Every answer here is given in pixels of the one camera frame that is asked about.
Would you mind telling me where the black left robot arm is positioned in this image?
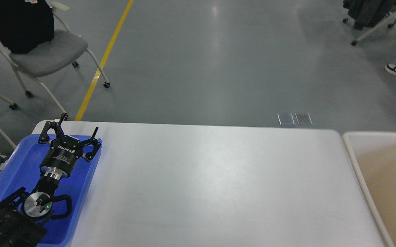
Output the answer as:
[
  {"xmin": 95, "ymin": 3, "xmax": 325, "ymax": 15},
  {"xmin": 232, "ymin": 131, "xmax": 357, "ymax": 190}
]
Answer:
[{"xmin": 0, "ymin": 114, "xmax": 102, "ymax": 247}]

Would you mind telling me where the right clear floor plate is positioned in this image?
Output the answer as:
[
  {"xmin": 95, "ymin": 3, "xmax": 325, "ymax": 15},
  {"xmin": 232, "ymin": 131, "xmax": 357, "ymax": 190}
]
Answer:
[{"xmin": 295, "ymin": 113, "xmax": 313, "ymax": 125}]

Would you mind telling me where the left clear floor plate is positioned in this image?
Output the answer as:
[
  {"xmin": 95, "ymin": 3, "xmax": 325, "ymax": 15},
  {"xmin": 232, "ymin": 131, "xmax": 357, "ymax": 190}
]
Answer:
[{"xmin": 277, "ymin": 113, "xmax": 295, "ymax": 126}]

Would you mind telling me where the dark jacket on far chair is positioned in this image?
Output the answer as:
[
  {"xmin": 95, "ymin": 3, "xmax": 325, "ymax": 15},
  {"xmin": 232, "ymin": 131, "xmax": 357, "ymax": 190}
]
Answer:
[{"xmin": 343, "ymin": 0, "xmax": 396, "ymax": 30}]

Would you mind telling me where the black jacket on chair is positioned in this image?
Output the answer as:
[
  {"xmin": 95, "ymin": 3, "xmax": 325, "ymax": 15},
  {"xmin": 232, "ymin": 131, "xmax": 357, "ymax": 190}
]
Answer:
[{"xmin": 0, "ymin": 0, "xmax": 55, "ymax": 54}]

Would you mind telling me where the far white chair frame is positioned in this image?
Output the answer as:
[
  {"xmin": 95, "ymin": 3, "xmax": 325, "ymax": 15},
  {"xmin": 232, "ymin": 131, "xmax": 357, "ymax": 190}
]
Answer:
[{"xmin": 348, "ymin": 3, "xmax": 396, "ymax": 46}]

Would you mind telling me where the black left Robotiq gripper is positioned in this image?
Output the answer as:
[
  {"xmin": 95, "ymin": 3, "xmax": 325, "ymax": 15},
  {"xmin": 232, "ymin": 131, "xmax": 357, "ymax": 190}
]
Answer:
[{"xmin": 37, "ymin": 113, "xmax": 101, "ymax": 178}]

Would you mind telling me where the beige plastic bin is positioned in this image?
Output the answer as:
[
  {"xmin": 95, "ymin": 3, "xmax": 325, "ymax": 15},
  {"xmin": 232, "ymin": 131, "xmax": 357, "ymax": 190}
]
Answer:
[{"xmin": 342, "ymin": 131, "xmax": 396, "ymax": 247}]

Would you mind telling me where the blue plastic tray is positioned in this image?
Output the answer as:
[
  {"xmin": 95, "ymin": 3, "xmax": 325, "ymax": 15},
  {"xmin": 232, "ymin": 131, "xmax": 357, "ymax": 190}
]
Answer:
[{"xmin": 0, "ymin": 134, "xmax": 101, "ymax": 247}]

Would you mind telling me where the grey chair with white frame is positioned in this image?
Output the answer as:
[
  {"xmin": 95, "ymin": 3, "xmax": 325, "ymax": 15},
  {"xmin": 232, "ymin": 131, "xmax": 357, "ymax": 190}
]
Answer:
[{"xmin": 0, "ymin": 1, "xmax": 110, "ymax": 111}]

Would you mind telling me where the clear floor plate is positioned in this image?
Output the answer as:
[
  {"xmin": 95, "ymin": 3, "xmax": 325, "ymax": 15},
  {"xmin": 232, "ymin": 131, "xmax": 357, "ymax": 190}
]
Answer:
[
  {"xmin": 277, "ymin": 113, "xmax": 295, "ymax": 126},
  {"xmin": 295, "ymin": 113, "xmax": 313, "ymax": 125}
]

